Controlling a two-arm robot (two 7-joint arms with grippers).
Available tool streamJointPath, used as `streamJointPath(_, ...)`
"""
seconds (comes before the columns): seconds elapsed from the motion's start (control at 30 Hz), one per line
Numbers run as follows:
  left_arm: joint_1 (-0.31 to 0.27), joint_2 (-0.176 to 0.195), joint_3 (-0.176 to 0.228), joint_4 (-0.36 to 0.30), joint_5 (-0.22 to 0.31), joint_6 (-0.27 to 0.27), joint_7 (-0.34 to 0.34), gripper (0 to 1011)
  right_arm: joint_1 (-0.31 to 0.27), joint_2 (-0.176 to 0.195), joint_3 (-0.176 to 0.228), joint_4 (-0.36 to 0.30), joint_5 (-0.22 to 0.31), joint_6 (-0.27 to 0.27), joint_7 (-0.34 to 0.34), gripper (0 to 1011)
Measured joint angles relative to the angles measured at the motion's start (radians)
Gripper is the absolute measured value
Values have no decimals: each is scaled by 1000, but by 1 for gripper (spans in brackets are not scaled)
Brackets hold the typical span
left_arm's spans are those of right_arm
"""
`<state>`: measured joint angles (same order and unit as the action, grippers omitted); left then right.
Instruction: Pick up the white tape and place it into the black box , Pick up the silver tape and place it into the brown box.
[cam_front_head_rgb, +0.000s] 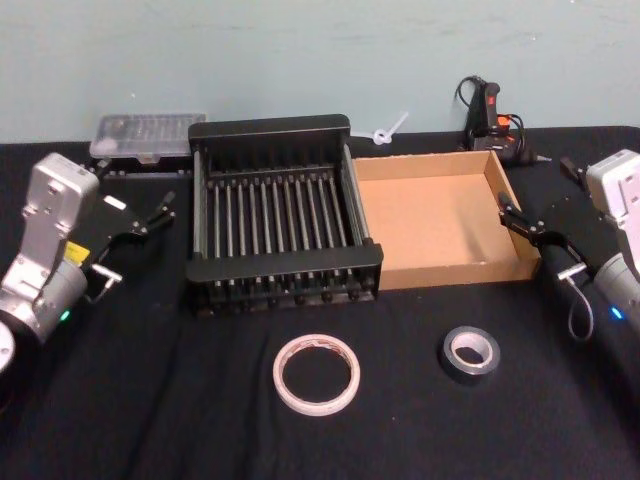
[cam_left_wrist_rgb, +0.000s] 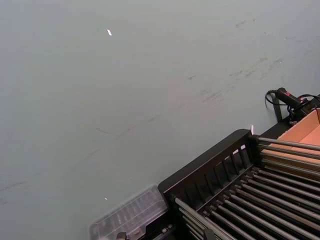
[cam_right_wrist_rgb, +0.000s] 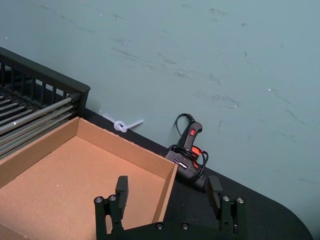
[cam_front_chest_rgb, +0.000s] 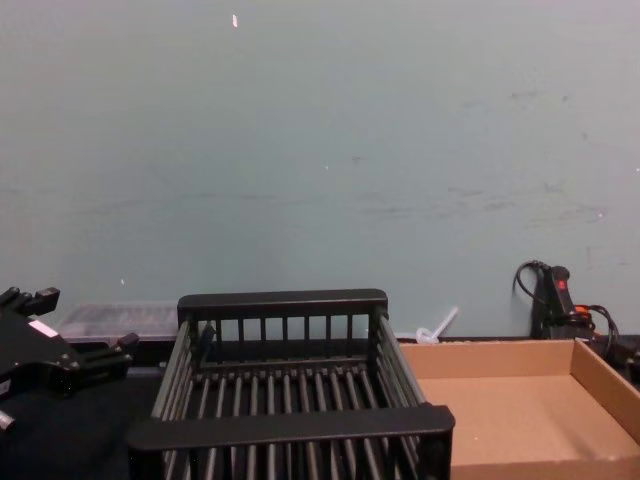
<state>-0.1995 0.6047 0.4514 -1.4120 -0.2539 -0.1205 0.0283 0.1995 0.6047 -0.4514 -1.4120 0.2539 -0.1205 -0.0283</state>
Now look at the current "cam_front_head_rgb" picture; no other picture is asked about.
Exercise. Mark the white tape roll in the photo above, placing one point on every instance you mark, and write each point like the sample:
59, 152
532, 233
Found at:
281, 385

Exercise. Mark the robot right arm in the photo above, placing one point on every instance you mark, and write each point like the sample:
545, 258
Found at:
617, 190

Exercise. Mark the clear plastic case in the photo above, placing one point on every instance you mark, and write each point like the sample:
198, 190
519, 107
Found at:
145, 132

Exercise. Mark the black rack with steel bars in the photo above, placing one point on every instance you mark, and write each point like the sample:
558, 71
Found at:
280, 270

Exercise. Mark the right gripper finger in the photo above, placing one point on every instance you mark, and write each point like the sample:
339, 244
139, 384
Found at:
520, 227
506, 200

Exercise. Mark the black table cloth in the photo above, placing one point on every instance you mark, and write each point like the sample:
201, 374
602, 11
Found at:
200, 425

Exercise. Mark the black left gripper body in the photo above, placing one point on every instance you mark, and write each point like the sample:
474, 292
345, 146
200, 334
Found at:
112, 220

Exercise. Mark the silver tape roll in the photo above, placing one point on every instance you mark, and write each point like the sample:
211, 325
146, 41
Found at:
452, 370

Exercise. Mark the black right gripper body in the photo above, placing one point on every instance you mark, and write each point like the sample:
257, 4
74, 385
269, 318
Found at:
575, 225

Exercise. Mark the shallow brown cardboard tray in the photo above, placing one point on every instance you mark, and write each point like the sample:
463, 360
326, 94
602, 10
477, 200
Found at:
430, 225

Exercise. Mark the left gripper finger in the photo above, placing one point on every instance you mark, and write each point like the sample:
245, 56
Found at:
155, 225
168, 198

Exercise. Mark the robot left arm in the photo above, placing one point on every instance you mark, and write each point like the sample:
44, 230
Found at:
47, 215

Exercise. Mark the small white three-armed piece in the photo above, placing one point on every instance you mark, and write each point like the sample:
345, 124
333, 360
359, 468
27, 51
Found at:
382, 136

